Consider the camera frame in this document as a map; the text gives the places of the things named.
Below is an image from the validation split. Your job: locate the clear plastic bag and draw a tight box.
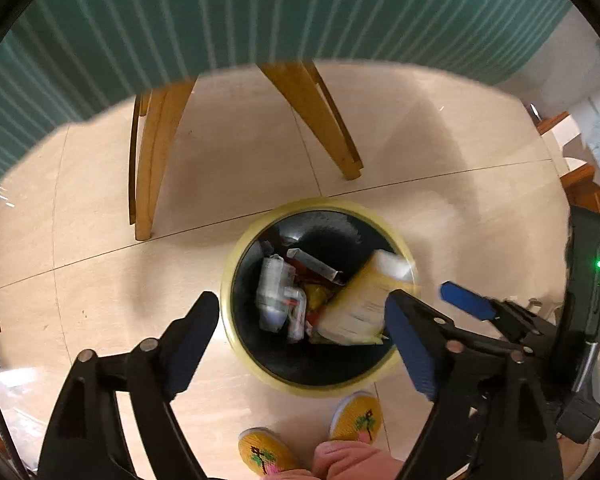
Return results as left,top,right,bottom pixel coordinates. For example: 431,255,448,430
0,367,46,466

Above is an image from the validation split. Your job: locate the wooden table leg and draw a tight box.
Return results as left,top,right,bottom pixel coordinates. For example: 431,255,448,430
259,60,364,182
128,77,197,242

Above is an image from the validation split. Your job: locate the wooden cabinet with white box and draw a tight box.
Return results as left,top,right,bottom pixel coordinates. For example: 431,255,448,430
536,111,595,173

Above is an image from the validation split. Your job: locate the person's pink trouser leg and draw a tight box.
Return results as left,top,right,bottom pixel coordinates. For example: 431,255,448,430
311,439,406,480

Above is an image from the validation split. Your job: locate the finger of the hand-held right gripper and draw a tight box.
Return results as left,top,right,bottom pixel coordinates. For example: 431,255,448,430
440,281,558,343
397,289,531,360

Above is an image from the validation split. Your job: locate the teal striped tablecloth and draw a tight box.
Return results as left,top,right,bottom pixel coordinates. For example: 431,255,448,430
0,0,573,201

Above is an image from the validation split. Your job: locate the silver carton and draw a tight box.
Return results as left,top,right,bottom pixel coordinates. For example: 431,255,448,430
286,248,344,286

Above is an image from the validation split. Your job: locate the small white red packet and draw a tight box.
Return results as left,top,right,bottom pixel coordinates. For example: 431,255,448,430
285,287,309,344

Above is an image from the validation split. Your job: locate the yellow knitted slipper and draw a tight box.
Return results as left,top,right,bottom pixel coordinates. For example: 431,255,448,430
237,427,299,476
329,392,384,445

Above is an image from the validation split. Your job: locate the yellow green wrapper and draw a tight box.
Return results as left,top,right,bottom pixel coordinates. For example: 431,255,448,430
305,285,333,323

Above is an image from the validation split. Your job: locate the yellow snack packet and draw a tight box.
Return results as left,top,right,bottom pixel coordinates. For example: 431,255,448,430
311,249,417,347

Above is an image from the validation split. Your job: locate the yellow rimmed black trash bin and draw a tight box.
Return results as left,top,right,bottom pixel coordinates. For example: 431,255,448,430
220,199,421,400

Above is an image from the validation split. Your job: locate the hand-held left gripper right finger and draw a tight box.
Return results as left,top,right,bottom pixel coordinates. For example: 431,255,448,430
384,289,565,480

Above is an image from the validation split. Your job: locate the clear plastic bottle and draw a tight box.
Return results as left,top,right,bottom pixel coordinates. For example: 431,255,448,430
256,255,297,334

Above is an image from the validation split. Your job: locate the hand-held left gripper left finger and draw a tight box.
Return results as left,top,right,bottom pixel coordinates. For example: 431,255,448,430
37,291,220,480

